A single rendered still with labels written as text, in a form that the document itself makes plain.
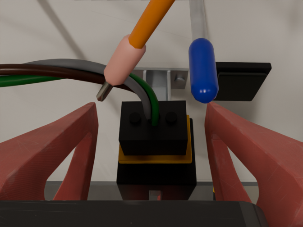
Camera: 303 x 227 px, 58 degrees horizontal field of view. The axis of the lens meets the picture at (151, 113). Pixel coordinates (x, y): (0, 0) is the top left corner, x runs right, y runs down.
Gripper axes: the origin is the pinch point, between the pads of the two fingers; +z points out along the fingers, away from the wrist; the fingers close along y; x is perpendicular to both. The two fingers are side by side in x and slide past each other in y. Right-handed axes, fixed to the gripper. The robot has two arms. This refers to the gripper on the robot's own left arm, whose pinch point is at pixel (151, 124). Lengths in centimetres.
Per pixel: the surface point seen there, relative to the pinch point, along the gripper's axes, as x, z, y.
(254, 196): 104, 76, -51
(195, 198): 106, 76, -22
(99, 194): 106, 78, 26
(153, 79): 2.5, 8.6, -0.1
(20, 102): 6.0, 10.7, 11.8
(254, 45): -0.8, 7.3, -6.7
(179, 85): 3.1, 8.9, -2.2
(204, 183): 28.9, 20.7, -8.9
